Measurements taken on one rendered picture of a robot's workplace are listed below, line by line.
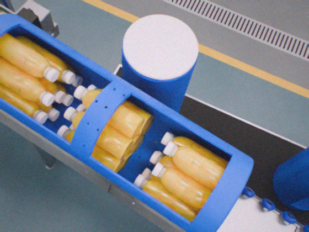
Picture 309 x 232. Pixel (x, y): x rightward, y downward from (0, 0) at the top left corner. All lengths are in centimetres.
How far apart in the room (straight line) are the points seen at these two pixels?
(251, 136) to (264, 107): 34
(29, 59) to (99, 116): 28
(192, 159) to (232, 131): 125
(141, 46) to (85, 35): 133
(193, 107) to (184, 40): 92
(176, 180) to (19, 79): 56
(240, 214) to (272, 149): 103
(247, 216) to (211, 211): 34
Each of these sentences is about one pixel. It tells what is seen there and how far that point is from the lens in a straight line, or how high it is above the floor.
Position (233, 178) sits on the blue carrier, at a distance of 101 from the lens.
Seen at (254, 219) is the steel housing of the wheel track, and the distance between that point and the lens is 133.
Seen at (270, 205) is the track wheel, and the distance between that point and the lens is 130.
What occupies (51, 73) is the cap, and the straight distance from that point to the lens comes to 115.
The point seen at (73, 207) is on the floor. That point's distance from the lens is 222.
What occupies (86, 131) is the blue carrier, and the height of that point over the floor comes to 120.
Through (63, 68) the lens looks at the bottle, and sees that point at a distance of 122.
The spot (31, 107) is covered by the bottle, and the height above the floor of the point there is 110.
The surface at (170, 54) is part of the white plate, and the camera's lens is 136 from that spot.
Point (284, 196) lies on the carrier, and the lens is 215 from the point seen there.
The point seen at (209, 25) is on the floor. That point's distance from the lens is 279.
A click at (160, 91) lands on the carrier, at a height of 95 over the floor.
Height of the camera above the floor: 217
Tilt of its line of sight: 67 degrees down
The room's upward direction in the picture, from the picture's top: 12 degrees clockwise
